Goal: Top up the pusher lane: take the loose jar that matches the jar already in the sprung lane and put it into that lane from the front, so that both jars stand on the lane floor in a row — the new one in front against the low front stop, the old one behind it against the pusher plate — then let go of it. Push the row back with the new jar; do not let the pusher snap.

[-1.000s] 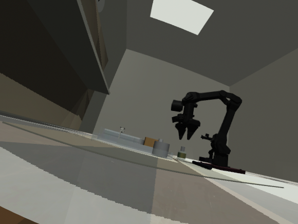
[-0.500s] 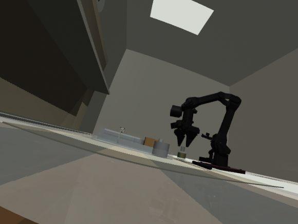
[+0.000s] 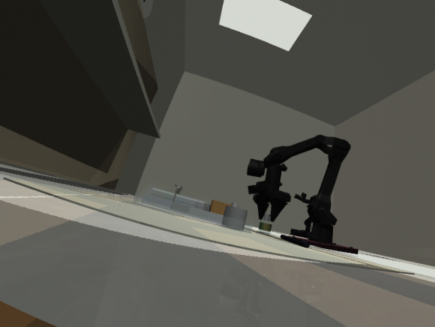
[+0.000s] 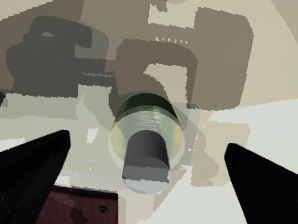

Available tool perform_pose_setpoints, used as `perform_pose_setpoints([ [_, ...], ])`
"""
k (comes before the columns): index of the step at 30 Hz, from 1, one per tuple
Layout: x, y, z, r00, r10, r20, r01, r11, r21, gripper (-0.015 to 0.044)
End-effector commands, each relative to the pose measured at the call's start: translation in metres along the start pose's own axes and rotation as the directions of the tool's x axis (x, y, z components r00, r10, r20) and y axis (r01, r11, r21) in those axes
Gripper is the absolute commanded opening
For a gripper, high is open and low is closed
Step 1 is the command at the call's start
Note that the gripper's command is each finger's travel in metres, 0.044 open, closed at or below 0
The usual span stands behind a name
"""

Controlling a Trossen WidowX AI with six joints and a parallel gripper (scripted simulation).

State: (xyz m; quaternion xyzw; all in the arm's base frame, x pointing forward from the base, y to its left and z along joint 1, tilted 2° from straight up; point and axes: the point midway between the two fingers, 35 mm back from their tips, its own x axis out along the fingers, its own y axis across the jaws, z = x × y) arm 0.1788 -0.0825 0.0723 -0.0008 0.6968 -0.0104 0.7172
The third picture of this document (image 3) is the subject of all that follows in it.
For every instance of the orange rectangular block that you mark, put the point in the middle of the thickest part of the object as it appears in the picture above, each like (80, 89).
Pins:
(218, 207)

